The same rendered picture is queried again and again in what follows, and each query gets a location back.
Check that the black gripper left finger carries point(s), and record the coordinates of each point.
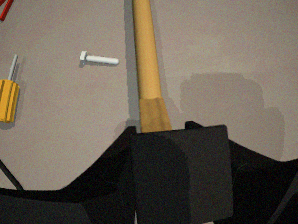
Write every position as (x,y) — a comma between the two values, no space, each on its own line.
(103,194)

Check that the silver metal bolt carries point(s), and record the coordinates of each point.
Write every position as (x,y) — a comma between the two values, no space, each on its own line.
(95,59)

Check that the long-handled scraper with wooden pole and dark square blade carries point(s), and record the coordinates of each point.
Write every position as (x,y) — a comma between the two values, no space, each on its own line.
(180,176)

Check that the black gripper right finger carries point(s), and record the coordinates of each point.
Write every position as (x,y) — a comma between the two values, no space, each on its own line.
(261,186)

